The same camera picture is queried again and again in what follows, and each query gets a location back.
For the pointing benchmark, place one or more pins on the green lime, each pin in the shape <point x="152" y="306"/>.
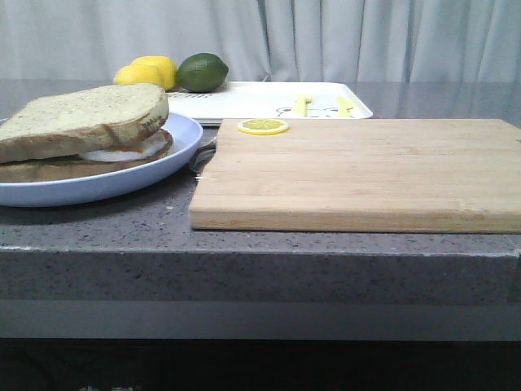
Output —
<point x="202" y="73"/>

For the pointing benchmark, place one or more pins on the light blue plate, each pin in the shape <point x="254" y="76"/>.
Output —
<point x="187" y="134"/>

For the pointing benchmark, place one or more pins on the lemon slice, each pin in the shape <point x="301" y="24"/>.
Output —
<point x="263" y="126"/>

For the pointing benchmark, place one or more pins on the yellow lemon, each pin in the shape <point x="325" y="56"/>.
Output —
<point x="158" y="69"/>
<point x="138" y="73"/>

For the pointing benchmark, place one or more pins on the fried egg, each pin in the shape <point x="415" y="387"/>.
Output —
<point x="150" y="148"/>

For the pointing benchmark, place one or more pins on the rear yellow lemon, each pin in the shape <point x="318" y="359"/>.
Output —
<point x="158" y="69"/>

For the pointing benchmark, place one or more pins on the front yellow lemon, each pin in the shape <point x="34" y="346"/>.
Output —
<point x="138" y="73"/>

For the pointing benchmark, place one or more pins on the white rectangular tray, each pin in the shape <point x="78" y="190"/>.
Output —
<point x="252" y="99"/>

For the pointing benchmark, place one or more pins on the bread slice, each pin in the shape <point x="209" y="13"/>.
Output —
<point x="84" y="121"/>
<point x="68" y="167"/>

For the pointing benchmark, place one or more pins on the yellow plastic fork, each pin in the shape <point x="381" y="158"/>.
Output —
<point x="301" y="103"/>

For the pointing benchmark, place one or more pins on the yellow plastic knife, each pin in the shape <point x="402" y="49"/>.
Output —
<point x="345" y="107"/>

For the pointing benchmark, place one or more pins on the metal board handle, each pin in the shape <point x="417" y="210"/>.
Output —
<point x="202" y="156"/>

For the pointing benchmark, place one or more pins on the grey curtain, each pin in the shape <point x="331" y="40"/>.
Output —
<point x="371" y="41"/>

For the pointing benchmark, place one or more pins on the wooden cutting board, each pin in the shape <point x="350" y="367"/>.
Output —
<point x="379" y="175"/>

